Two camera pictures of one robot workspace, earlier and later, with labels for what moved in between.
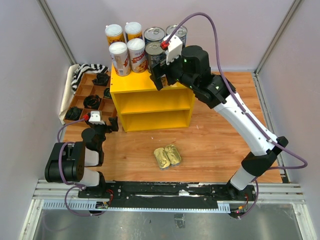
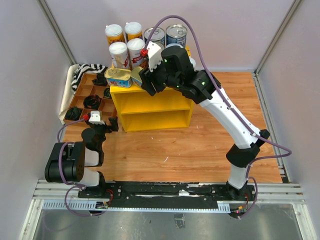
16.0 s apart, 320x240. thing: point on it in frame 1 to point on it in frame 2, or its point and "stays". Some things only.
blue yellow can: (114, 33) stays
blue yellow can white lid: (133, 30) stays
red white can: (120, 58) stays
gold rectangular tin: (162, 158) to (118, 77)
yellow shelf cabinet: (140, 106) stays
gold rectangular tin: (173, 154) to (135, 76)
